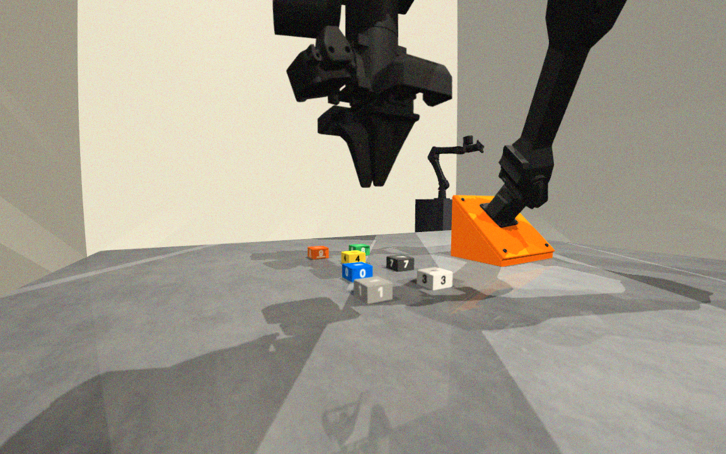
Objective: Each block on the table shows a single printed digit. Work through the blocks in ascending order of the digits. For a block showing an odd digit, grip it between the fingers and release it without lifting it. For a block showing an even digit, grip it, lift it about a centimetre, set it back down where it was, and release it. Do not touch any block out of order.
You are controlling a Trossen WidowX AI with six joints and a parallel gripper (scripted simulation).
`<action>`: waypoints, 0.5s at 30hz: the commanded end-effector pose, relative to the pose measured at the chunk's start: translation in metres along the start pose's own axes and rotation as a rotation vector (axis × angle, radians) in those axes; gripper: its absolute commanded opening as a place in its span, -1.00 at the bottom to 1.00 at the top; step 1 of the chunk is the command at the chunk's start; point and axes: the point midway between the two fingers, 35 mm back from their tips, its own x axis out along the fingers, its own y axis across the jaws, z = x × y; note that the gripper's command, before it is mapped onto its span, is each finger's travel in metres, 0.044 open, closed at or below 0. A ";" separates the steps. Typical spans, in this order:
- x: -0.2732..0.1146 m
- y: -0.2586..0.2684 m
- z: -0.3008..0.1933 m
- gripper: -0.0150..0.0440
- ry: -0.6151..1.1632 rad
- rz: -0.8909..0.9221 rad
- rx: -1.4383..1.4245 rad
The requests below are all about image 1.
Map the yellow block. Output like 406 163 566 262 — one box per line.
341 250 366 264

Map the blue block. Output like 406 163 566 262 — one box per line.
342 262 372 282

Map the green block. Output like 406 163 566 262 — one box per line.
349 244 370 255

